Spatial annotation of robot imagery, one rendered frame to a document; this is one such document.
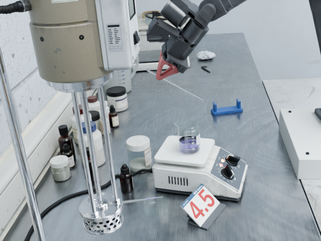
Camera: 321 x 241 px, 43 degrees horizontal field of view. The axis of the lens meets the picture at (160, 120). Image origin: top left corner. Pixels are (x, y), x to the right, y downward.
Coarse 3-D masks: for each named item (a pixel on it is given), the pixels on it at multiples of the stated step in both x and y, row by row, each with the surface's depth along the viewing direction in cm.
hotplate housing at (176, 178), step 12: (216, 156) 96; (156, 168) 93; (168, 168) 92; (180, 168) 91; (192, 168) 91; (204, 168) 91; (156, 180) 94; (168, 180) 93; (180, 180) 92; (192, 180) 91; (204, 180) 90; (216, 180) 89; (180, 192) 94; (192, 192) 93; (216, 192) 90; (228, 192) 89; (240, 192) 90
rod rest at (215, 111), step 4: (236, 100) 135; (236, 104) 135; (240, 104) 133; (216, 108) 132; (220, 108) 135; (224, 108) 135; (228, 108) 134; (232, 108) 134; (236, 108) 134; (240, 108) 133; (212, 112) 133; (216, 112) 132; (220, 112) 132; (224, 112) 133; (228, 112) 133; (232, 112) 133
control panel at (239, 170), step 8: (224, 152) 99; (216, 160) 94; (224, 160) 96; (240, 160) 99; (216, 168) 92; (232, 168) 95; (240, 168) 96; (216, 176) 90; (240, 176) 94; (232, 184) 90; (240, 184) 91
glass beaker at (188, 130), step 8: (184, 120) 94; (192, 120) 94; (184, 128) 90; (192, 128) 90; (184, 136) 91; (192, 136) 91; (184, 144) 92; (192, 144) 91; (200, 144) 94; (184, 152) 93; (192, 152) 92
